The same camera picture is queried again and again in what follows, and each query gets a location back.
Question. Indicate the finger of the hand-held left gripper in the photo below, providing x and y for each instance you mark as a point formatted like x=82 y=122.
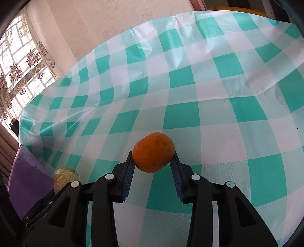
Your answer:
x=46 y=200

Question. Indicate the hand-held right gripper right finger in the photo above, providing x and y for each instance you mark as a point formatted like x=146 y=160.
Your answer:
x=177 y=180

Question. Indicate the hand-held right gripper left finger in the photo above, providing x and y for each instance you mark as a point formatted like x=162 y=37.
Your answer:
x=127 y=180

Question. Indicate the pale yellow fruit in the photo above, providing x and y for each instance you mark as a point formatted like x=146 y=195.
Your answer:
x=64 y=177

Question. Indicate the large orange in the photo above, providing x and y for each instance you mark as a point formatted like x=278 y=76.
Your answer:
x=152 y=152

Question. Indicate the purple box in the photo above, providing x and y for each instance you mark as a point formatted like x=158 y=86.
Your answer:
x=28 y=180

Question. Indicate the brown curtain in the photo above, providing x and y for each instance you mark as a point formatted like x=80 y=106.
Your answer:
x=7 y=147

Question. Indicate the teal checked tablecloth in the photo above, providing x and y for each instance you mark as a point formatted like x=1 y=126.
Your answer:
x=213 y=118

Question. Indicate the small black box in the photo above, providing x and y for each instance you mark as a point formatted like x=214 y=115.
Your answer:
x=14 y=125

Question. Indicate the floral lace curtain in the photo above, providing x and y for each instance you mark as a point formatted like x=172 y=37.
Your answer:
x=30 y=57

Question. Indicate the window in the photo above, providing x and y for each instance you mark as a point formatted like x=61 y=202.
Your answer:
x=14 y=52

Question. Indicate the yellow object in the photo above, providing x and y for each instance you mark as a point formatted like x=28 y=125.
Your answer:
x=237 y=10

